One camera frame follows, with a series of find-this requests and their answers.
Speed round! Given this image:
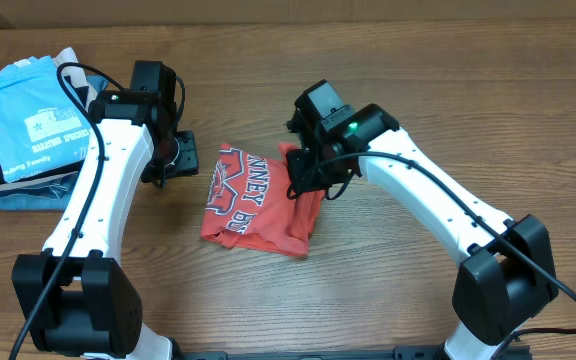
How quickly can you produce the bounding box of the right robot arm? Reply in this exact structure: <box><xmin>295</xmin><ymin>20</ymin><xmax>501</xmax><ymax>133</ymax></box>
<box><xmin>287</xmin><ymin>80</ymin><xmax>558</xmax><ymax>359</ymax></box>

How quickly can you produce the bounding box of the light blue printed t-shirt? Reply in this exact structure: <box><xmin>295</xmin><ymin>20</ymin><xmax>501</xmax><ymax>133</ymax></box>
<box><xmin>0</xmin><ymin>56</ymin><xmax>91</xmax><ymax>183</ymax></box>

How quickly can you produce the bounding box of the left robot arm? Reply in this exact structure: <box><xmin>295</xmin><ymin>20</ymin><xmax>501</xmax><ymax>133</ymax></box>
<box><xmin>9</xmin><ymin>60</ymin><xmax>199</xmax><ymax>359</ymax></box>

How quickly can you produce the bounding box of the red t-shirt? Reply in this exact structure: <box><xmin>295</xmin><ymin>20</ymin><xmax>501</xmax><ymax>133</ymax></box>
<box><xmin>200</xmin><ymin>143</ymin><xmax>324</xmax><ymax>257</ymax></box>

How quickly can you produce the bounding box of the beige folded garment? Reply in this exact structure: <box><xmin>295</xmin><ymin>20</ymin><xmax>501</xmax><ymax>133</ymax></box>
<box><xmin>0</xmin><ymin>47</ymin><xmax>115</xmax><ymax>197</ymax></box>

